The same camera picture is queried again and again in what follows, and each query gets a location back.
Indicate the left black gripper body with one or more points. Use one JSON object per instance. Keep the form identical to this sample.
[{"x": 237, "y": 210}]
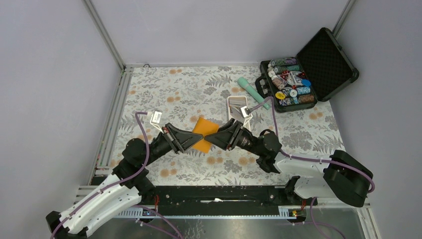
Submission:
[{"x": 168, "y": 135}]

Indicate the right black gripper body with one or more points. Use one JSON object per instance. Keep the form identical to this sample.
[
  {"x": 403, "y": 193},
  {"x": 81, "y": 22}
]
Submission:
[{"x": 239, "y": 137}]

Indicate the orange leather card holder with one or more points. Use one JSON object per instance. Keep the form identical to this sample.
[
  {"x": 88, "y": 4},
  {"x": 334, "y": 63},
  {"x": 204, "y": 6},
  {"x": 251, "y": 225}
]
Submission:
[{"x": 204, "y": 127}]

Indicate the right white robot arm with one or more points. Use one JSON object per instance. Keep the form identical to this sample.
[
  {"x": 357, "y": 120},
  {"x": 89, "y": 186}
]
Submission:
[{"x": 338, "y": 175}]

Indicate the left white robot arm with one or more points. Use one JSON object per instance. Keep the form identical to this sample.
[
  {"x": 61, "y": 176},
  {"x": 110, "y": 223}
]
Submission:
[{"x": 121, "y": 189}]

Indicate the grey card in tray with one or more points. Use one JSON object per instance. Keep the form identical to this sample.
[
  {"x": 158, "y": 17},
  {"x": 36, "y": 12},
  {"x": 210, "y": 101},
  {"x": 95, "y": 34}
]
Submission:
[{"x": 236, "y": 113}]

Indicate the cards stack in tray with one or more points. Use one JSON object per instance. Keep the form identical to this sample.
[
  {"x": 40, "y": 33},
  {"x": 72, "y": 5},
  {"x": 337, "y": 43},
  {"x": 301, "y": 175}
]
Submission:
[{"x": 237, "y": 102}]

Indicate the floral table mat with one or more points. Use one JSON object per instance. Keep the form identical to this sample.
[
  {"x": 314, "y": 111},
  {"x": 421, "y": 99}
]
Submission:
[{"x": 185, "y": 94}]

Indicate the white plastic tray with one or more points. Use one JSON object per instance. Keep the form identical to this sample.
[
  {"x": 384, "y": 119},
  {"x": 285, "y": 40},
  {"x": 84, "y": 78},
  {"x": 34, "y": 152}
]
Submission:
[{"x": 228, "y": 106}]

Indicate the black poker chip case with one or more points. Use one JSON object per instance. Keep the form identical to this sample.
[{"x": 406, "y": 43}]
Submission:
[{"x": 319, "y": 71}]

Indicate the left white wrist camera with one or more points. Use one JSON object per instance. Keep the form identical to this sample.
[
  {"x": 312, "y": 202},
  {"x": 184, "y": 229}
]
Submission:
[{"x": 155, "y": 118}]

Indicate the mint green handle tool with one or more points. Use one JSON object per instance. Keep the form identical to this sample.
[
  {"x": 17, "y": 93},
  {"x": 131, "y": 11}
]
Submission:
[{"x": 243, "y": 83}]

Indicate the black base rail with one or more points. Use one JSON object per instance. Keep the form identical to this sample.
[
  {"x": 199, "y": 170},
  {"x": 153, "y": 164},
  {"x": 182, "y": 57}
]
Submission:
[{"x": 238, "y": 201}]

